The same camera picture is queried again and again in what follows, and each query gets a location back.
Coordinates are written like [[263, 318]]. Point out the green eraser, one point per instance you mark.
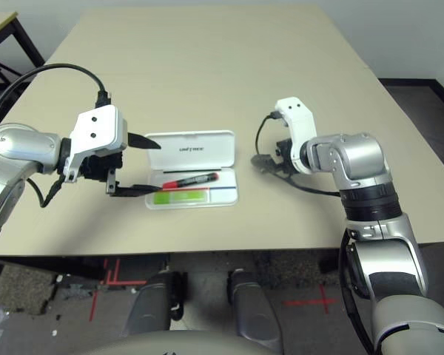
[[181, 197]]

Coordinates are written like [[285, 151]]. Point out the grey robot torso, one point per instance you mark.
[[170, 344]]

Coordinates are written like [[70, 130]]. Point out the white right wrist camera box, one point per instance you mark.
[[299, 122]]

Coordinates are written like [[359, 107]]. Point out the side table with black frame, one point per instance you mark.
[[0, 24]]

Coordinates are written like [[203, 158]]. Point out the grey right robot leg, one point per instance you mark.
[[255, 314]]

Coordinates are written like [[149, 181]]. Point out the red and black marker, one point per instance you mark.
[[192, 180]]

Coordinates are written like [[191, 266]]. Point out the grey left robot leg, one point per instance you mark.
[[151, 307]]

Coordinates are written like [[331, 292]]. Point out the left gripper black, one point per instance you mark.
[[100, 166]]

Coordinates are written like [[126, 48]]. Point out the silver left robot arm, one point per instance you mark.
[[18, 144]]

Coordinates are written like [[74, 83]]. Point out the black table foot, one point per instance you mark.
[[329, 262], [59, 264]]

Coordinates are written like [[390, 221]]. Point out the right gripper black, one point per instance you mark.
[[284, 155]]

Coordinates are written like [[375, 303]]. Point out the grey robot leg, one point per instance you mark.
[[255, 314], [151, 307]]

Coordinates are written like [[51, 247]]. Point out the white plastic pencil case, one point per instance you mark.
[[192, 148]]

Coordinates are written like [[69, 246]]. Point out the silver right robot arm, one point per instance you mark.
[[362, 155]]

